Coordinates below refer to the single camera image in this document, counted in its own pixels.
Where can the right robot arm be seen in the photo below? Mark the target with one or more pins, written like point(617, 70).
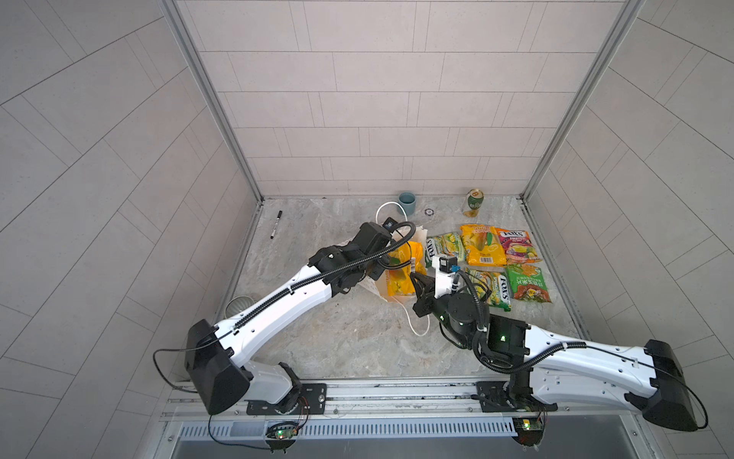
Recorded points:
point(547, 369)

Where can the teal ceramic cup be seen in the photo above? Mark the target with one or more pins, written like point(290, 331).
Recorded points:
point(407, 201)

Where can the controller board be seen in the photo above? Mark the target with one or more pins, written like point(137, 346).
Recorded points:
point(284, 431)
point(529, 431)

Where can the green snack bag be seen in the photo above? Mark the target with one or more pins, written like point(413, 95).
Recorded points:
point(527, 283)
point(448, 244)
point(492, 288)

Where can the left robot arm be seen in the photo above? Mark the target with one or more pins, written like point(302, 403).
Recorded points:
point(218, 357)

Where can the aluminium mounting rail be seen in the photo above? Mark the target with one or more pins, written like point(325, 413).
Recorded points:
point(388, 398)

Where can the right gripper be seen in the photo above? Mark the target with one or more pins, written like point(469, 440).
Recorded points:
point(424, 295)

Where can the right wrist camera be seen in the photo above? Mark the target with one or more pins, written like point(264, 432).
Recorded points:
point(444, 272)

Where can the green beverage can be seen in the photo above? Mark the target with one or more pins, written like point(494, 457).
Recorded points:
point(473, 203)

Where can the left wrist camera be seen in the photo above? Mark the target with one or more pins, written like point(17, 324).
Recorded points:
point(394, 227)

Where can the yellow candy snack bag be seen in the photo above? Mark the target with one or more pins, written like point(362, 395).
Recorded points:
point(482, 246)

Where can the black marker pen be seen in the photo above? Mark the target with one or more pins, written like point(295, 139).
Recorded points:
point(276, 224)

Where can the white printed paper bag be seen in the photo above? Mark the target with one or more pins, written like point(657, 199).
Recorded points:
point(378, 288)

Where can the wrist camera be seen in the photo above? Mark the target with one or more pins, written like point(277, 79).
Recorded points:
point(444, 272)
point(394, 227)

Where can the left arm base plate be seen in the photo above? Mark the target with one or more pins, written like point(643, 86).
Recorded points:
point(306, 398)

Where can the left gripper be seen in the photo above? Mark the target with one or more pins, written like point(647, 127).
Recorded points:
point(381, 262)

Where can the right controller board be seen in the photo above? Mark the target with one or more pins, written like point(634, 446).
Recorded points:
point(529, 431)

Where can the pink candy snack bag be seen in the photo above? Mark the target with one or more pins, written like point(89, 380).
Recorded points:
point(517, 246)

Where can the left controller board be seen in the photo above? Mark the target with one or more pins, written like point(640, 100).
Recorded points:
point(284, 431)

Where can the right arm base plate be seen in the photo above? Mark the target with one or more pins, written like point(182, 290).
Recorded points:
point(495, 396)

